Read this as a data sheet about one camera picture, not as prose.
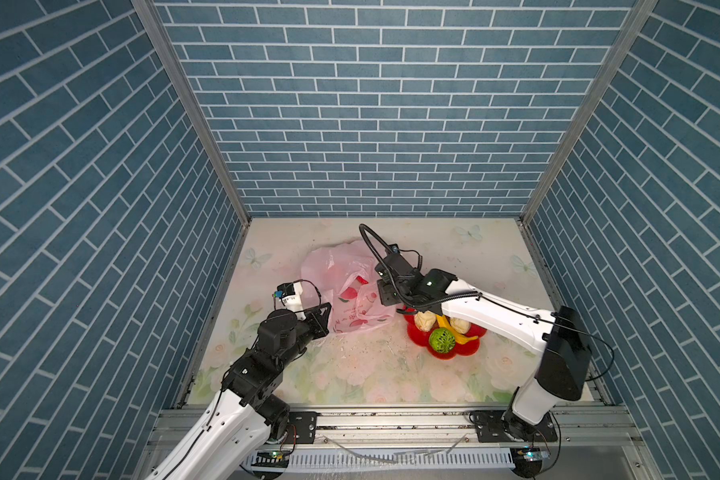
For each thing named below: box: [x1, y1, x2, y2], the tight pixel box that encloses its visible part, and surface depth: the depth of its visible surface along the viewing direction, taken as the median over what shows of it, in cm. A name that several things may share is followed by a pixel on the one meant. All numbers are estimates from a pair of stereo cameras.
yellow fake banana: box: [436, 315, 479, 344], surface depth 88 cm
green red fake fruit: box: [429, 327, 456, 354], surface depth 84 cm
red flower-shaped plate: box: [403, 305, 487, 360], surface depth 87 cm
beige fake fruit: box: [414, 310, 437, 332], surface depth 88 cm
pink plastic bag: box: [300, 240, 396, 333], surface depth 93 cm
